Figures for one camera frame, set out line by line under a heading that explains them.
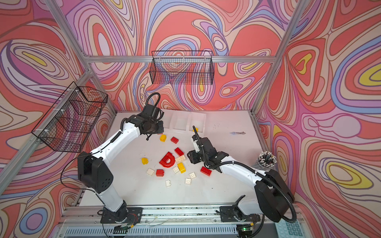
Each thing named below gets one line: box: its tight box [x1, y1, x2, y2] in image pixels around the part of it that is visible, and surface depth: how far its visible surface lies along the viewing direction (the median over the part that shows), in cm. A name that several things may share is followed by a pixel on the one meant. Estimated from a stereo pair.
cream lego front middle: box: [184, 178, 192, 185], surface depth 86 cm
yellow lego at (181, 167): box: [177, 162, 187, 174], surface depth 91 cm
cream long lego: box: [175, 154, 187, 164], surface depth 95 cm
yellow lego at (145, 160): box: [141, 157, 149, 165], surface depth 93 cm
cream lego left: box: [145, 168, 156, 177], surface depth 89 cm
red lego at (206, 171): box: [199, 166, 213, 177], surface depth 89 cm
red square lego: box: [155, 169, 165, 177], surface depth 88 cm
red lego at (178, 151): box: [174, 146, 185, 157], surface depth 98 cm
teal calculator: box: [274, 218, 306, 238], surface depth 69 cm
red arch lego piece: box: [158, 151, 176, 168], surface depth 94 cm
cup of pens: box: [257, 150, 278, 169], surface depth 76 cm
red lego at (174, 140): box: [170, 136, 180, 145], surface depth 103 cm
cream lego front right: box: [188, 171, 197, 179], surface depth 88 cm
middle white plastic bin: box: [169, 110, 192, 134], surface depth 110 cm
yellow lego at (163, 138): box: [159, 134, 167, 143], surface depth 104 cm
